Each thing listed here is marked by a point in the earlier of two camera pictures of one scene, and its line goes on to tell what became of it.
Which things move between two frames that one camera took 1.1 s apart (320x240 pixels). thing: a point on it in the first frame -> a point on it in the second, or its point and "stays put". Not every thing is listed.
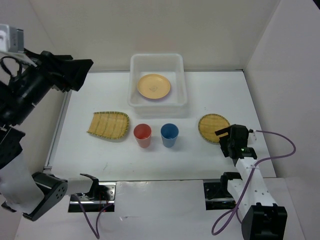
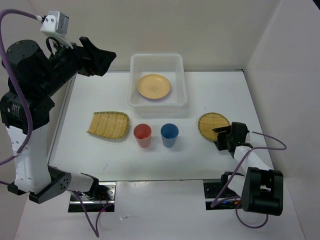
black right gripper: x=223 y=147 stays put
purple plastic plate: x=154 y=93 -> x=160 y=99
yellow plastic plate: x=154 y=86 stays put
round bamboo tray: x=209 y=123 stays put
